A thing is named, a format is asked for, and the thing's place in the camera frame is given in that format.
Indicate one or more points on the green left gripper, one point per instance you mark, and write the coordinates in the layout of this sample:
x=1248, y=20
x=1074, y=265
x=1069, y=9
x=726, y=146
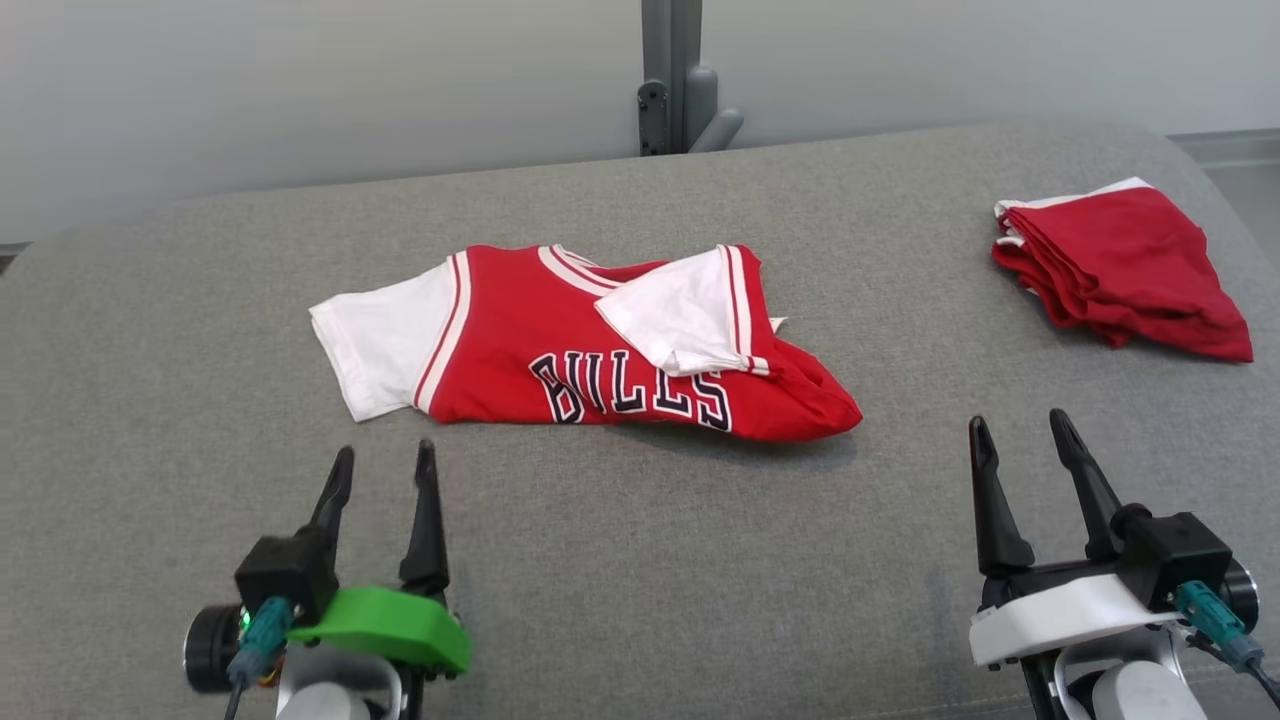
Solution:
x=400, y=630

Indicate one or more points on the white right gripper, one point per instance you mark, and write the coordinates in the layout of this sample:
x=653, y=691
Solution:
x=1060, y=615

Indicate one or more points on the red white Bulls jersey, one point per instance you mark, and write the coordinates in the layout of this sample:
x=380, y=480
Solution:
x=520, y=320

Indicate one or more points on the red shorts with white trim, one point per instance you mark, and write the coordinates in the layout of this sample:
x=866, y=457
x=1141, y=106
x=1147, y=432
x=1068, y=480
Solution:
x=1130, y=270

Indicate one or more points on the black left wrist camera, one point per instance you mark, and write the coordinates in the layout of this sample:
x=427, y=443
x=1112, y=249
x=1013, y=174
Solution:
x=285, y=575

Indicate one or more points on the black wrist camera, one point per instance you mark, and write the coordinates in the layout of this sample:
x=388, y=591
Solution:
x=285, y=575
x=1175, y=555

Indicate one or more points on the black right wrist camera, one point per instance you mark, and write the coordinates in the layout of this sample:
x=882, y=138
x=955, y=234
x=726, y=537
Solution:
x=1175, y=555

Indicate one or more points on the teal left camera connector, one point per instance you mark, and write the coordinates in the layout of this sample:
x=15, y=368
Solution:
x=260, y=635

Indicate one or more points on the teal camera connector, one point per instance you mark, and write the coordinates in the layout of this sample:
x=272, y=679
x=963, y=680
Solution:
x=260, y=635
x=1210, y=615

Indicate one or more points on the teal right camera connector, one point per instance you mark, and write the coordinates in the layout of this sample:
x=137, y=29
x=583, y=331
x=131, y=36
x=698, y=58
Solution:
x=1210, y=615

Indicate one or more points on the dark grey post bracket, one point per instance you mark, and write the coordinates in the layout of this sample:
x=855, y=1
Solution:
x=653, y=120

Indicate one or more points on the grey metal post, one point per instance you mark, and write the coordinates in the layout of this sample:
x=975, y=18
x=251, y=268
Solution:
x=672, y=40

